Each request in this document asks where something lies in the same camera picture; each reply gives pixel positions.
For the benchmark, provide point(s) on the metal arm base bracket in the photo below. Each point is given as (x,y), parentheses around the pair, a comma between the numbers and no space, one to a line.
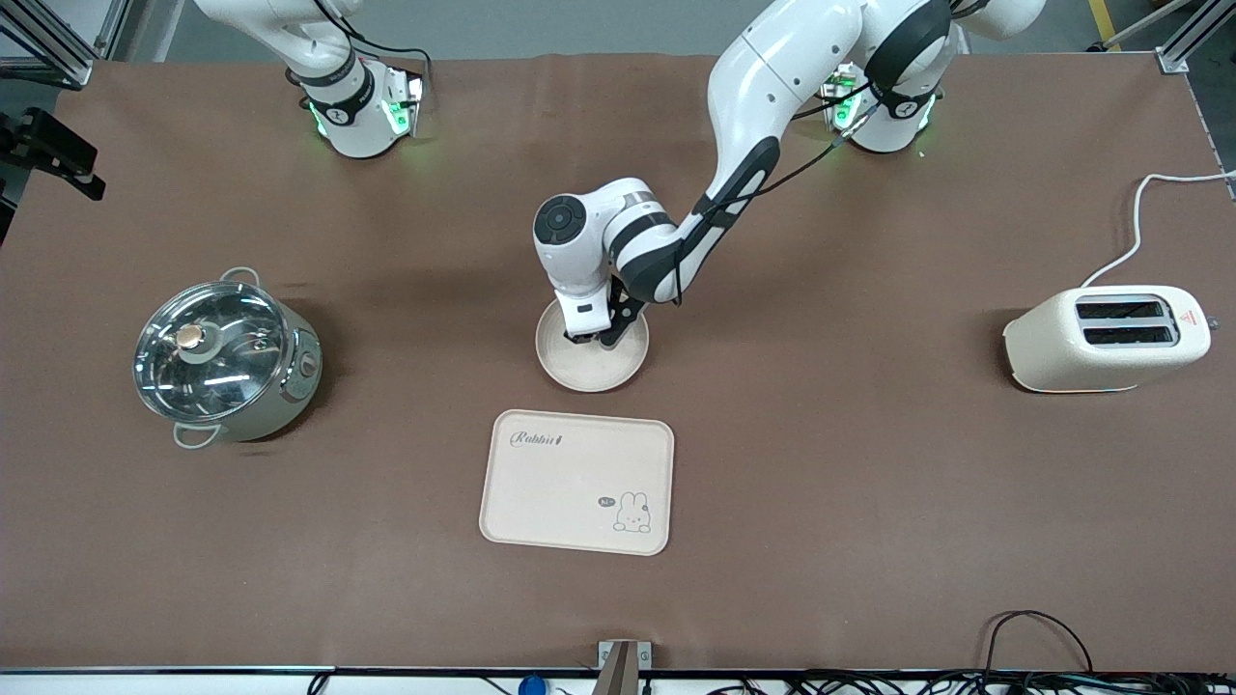
(409,106)
(845,114)

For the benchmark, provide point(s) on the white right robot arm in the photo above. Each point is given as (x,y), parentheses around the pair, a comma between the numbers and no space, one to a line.
(357,125)

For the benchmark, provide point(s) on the beige rabbit print tray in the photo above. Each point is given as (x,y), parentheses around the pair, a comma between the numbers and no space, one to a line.
(560,492)

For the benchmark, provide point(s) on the brown table cover mat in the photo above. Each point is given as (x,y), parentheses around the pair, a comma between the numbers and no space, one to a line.
(869,434)

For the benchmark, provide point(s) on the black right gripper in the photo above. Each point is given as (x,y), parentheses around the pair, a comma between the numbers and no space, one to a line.
(38,143)

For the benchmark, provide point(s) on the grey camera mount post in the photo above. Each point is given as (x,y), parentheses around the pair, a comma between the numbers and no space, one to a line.
(618,676)

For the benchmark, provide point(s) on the cream two-slot toaster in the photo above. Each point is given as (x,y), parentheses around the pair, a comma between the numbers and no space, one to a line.
(1062,352)

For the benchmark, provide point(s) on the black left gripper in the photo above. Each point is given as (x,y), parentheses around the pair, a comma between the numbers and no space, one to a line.
(611,337)

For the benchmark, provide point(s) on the steel pot with glass lid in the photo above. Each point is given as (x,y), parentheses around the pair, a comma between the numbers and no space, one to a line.
(290,386)

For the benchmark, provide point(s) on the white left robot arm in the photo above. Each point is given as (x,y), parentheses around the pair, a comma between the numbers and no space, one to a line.
(763,87)

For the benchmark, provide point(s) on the aluminium frame profile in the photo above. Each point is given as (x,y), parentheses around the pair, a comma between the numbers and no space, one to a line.
(58,53)
(1183,53)

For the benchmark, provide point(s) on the beige slanted rod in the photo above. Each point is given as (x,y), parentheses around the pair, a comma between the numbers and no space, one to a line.
(1139,27)

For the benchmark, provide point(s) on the beige round plate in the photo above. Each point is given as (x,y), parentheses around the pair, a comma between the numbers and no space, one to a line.
(589,372)

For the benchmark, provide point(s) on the glass pot lid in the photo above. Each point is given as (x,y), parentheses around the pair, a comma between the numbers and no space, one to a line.
(208,352)

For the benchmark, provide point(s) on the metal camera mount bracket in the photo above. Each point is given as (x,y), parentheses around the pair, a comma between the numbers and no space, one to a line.
(644,656)

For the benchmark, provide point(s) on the blue round object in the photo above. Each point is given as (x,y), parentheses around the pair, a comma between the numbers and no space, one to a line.
(532,686)

